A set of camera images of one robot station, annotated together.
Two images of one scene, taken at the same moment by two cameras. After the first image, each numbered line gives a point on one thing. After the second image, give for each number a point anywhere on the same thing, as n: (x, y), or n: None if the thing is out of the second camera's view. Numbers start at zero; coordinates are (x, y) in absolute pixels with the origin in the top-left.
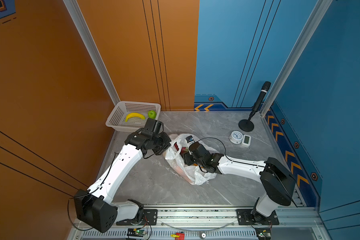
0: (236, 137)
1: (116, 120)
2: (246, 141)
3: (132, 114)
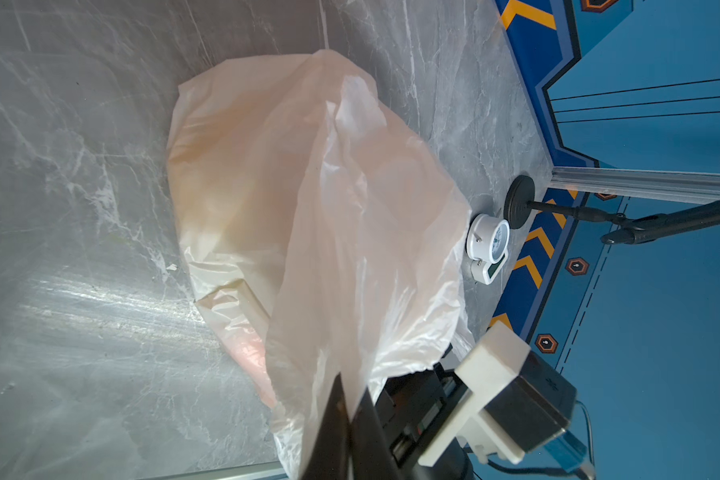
0: (488, 238)
1: None
2: (486, 273)
3: None
